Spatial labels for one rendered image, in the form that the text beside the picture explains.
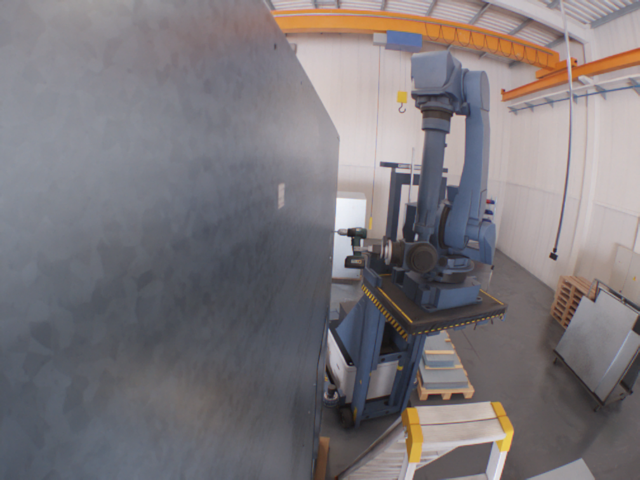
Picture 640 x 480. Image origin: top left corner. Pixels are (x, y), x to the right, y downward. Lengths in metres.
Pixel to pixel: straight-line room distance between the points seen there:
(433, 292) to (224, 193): 1.91
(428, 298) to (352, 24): 7.30
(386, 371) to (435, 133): 2.84
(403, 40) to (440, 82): 6.54
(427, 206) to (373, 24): 7.09
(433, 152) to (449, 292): 0.93
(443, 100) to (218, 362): 1.60
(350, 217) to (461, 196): 5.51
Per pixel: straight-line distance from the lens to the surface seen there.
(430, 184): 1.64
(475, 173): 1.81
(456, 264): 2.09
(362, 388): 3.32
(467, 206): 1.82
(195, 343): 0.19
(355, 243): 1.68
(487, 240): 1.92
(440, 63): 1.71
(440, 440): 0.97
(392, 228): 2.51
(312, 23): 8.43
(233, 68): 0.23
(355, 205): 7.12
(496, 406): 1.13
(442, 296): 2.04
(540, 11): 9.05
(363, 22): 8.38
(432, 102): 1.67
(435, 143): 1.66
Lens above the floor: 3.05
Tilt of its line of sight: 16 degrees down
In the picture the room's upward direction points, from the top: 3 degrees clockwise
